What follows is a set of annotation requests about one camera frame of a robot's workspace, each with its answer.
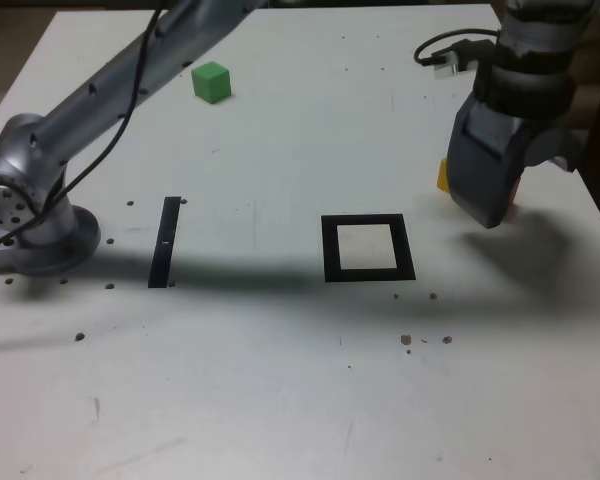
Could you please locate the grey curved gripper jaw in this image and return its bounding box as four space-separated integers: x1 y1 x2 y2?
522 123 582 175
447 93 530 230

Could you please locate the yellow cube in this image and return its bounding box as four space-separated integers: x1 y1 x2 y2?
436 158 454 194

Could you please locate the red cube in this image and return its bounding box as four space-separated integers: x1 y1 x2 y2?
507 175 524 221

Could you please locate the green cube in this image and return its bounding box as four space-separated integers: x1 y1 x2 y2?
190 60 231 105

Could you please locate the black tape square outline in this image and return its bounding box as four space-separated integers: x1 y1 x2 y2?
320 213 417 284

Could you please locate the black tape strip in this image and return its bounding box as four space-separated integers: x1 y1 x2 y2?
147 196 182 290

